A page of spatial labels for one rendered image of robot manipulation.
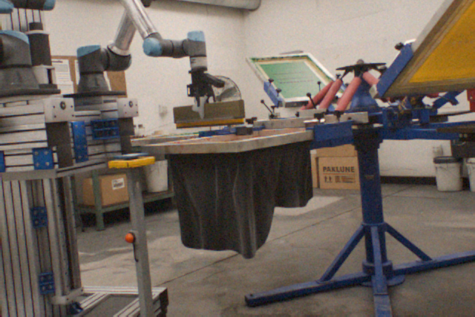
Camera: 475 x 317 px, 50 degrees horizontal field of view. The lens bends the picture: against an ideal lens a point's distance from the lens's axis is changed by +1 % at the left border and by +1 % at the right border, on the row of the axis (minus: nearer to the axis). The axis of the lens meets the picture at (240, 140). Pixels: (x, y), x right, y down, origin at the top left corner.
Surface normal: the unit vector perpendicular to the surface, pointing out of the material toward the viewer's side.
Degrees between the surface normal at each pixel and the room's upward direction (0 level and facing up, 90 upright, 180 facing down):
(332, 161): 89
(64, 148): 90
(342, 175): 90
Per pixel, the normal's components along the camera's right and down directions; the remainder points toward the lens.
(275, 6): -0.68, 0.11
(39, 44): 0.44, 0.00
